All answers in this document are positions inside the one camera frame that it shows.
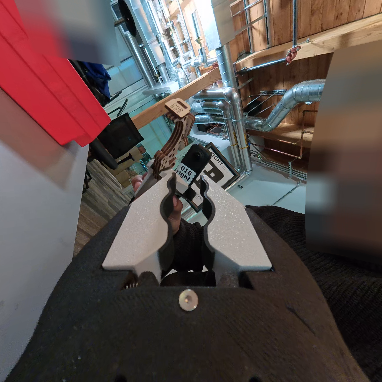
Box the framed marker poster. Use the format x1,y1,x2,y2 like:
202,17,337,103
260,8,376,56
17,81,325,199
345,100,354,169
191,143,241,211

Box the red plastic bin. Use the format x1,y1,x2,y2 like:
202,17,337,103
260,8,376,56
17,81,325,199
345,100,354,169
0,0,111,147

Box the black round lamp on pole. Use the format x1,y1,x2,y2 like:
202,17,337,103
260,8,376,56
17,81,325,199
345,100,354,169
113,0,138,38

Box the blue jacket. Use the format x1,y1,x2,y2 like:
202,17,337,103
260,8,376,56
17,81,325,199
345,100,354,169
79,61,111,105

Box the person's right hand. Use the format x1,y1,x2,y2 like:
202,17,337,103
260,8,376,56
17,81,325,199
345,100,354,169
132,175,183,236

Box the long silver spiral duct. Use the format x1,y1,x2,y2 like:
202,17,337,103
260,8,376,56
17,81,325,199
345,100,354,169
119,0,172,90

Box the black monitor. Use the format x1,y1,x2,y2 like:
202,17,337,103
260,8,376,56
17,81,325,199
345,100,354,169
88,113,144,171

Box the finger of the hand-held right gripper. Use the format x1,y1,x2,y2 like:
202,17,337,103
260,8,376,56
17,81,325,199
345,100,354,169
146,159,164,183

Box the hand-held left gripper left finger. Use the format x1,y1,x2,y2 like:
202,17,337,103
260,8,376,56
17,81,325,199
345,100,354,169
102,172,177,284

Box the silver spiral elbow duct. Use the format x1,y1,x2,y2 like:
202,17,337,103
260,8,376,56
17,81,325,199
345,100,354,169
243,79,326,132

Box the wooden model assembly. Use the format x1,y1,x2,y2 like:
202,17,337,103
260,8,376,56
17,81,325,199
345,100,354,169
154,97,196,181

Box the wooden beam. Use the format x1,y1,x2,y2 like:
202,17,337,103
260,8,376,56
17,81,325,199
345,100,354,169
131,67,223,127

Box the insulated silver pipes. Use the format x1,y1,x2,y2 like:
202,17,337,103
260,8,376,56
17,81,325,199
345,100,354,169
191,87,254,179

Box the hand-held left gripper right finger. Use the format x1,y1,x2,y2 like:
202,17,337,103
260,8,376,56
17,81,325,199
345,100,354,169
198,175,273,276

